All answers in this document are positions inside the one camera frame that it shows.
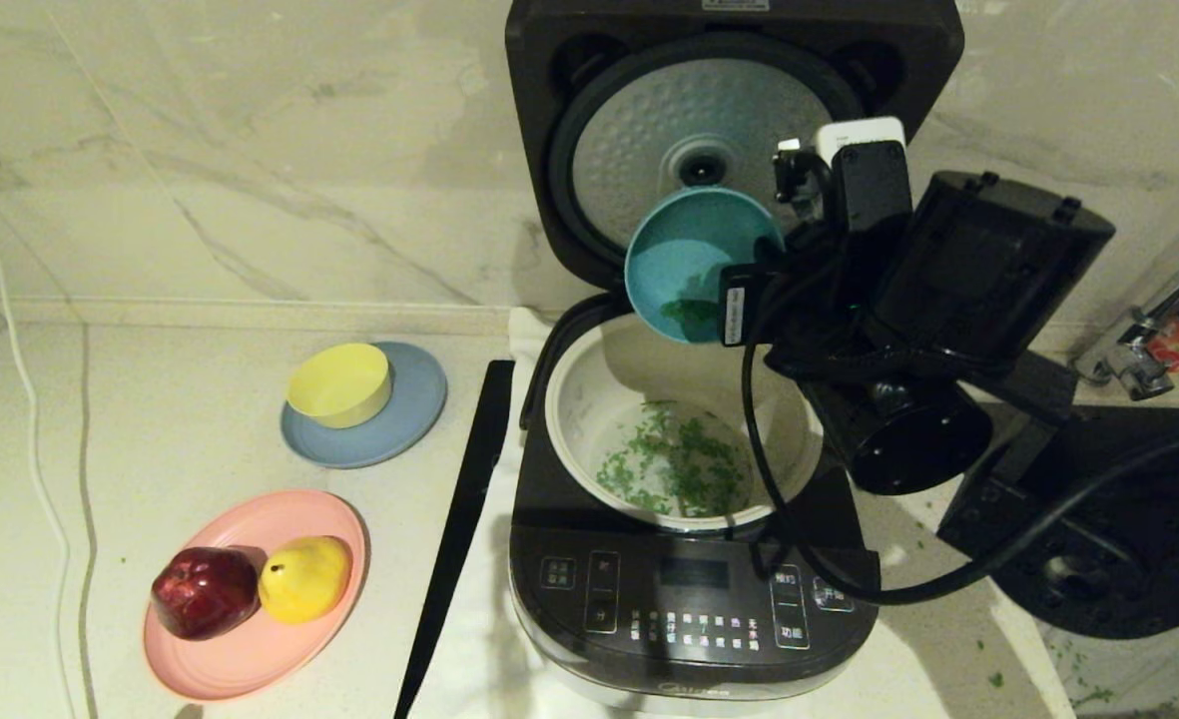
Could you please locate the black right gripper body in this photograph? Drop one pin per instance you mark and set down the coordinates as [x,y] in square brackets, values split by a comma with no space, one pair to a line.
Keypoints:
[829,320]

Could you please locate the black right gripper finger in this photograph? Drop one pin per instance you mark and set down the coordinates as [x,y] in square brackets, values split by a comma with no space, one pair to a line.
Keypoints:
[754,305]

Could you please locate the teal bowl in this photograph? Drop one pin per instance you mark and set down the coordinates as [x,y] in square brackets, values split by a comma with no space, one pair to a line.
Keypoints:
[679,250]

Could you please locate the chopped green vegetables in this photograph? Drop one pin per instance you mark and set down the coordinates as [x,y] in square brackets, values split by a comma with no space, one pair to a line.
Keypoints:
[679,469]

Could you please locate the dark grey rice cooker lid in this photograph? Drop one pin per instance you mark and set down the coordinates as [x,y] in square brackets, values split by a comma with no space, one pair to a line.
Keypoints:
[569,120]

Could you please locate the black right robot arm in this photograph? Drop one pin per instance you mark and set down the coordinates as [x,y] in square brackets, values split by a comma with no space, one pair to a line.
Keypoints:
[988,270]

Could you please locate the white inner pot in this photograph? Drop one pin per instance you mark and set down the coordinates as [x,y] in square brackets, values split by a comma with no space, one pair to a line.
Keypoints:
[589,419]

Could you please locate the dark grey rice cooker base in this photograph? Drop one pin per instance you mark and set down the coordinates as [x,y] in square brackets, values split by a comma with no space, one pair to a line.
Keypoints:
[689,619]

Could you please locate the yellow bowl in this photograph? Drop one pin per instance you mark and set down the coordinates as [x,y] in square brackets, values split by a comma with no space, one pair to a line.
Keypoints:
[339,384]

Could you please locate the chrome faucet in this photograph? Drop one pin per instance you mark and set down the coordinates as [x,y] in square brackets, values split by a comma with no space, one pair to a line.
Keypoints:
[1138,364]

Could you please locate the black flat strip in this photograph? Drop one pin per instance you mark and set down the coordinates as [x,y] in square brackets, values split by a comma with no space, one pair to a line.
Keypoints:
[469,479]

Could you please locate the blue plate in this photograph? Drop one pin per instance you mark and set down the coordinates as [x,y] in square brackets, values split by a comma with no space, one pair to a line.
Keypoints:
[411,419]

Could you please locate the white cloth with green bits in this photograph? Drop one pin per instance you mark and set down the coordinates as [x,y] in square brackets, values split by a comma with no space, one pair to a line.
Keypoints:
[1148,684]

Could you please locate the yellow pear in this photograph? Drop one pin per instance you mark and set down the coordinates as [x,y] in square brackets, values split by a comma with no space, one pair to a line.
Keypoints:
[304,582]

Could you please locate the pink plate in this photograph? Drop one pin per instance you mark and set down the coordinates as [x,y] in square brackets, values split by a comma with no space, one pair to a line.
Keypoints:
[250,657]

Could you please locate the red apple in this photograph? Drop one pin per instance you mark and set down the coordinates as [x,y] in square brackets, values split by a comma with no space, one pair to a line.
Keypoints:
[205,593]

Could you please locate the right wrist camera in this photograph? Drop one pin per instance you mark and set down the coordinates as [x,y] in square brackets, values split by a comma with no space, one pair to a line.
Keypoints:
[859,140]

